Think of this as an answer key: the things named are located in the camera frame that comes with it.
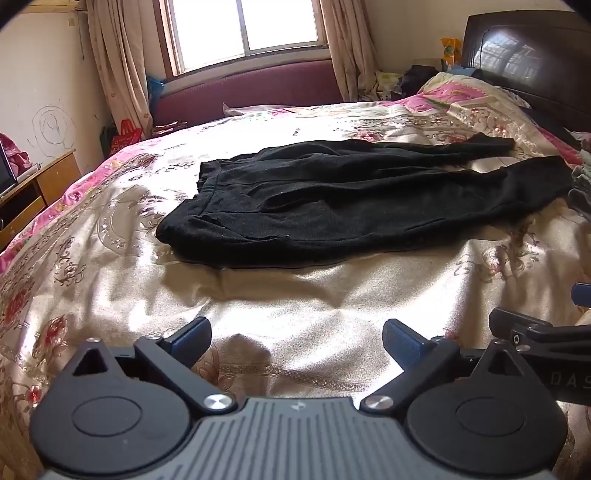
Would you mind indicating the floral satin bedspread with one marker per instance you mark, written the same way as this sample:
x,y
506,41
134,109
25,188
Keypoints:
x,y
286,300

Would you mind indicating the red bag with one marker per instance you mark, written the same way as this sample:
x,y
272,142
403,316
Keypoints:
x,y
127,137

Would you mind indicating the maroon padded bench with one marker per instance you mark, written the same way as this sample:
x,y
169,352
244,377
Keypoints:
x,y
249,90

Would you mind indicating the blue plastic bag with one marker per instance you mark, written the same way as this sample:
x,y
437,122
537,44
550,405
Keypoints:
x,y
156,90

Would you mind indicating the white pillow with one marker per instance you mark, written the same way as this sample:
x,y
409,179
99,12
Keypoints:
x,y
251,110

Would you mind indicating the wooden cabinet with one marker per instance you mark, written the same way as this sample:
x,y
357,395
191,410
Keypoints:
x,y
51,177

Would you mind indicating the dark wooden headboard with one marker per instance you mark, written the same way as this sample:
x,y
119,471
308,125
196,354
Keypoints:
x,y
521,55

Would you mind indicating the black pants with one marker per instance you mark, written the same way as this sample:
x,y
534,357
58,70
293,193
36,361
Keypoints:
x,y
323,203

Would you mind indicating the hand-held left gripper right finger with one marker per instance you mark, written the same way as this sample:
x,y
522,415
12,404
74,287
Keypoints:
x,y
402,340

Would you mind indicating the dark clothes pile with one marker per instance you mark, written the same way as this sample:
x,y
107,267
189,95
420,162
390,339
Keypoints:
x,y
420,78

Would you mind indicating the orange package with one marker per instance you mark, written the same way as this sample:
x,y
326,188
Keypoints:
x,y
451,51

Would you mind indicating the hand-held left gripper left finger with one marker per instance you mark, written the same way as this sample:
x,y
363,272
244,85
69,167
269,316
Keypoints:
x,y
193,336

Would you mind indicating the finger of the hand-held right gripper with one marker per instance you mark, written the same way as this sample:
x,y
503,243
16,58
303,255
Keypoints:
x,y
531,336
582,295

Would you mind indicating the pink cloth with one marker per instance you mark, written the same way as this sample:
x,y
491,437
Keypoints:
x,y
16,154

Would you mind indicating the beige floral curtain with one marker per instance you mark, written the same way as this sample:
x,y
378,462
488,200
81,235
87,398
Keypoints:
x,y
117,60
346,46

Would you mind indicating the pink floral quilt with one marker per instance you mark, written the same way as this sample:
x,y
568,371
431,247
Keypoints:
x,y
475,99

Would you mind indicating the grey clothes pile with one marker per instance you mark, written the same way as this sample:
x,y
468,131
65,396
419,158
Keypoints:
x,y
582,180

